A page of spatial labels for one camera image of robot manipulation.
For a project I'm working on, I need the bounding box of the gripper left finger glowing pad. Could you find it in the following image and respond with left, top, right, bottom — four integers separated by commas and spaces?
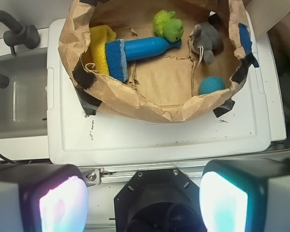
0, 164, 88, 232

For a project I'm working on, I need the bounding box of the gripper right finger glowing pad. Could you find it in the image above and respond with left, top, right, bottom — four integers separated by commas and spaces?
199, 158, 290, 232

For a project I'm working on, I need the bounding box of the blue ball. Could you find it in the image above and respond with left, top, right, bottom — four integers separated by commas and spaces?
199, 76, 226, 95

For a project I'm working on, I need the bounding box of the brown paper bag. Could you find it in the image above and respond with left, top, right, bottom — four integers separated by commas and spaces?
58, 0, 253, 123

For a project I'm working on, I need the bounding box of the grey plush mouse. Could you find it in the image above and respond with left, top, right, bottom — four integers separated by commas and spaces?
191, 22, 224, 65

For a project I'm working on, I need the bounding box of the dark grey faucet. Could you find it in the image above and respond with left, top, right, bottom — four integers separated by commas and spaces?
0, 10, 41, 89

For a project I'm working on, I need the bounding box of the blue sponge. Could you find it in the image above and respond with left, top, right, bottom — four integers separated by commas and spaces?
105, 39, 128, 83

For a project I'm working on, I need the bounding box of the yellow cloth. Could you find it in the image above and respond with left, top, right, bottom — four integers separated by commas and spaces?
85, 25, 116, 76

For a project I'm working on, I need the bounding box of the blue plastic bottle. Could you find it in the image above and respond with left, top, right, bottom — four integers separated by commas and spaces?
124, 37, 182, 62

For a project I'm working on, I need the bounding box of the green plush toy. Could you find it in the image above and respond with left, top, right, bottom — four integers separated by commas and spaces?
153, 10, 184, 43

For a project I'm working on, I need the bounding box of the aluminium rail with bracket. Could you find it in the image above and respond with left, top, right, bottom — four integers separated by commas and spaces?
81, 158, 290, 187

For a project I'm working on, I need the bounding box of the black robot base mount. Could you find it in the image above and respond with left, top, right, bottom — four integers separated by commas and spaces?
114, 169, 207, 232

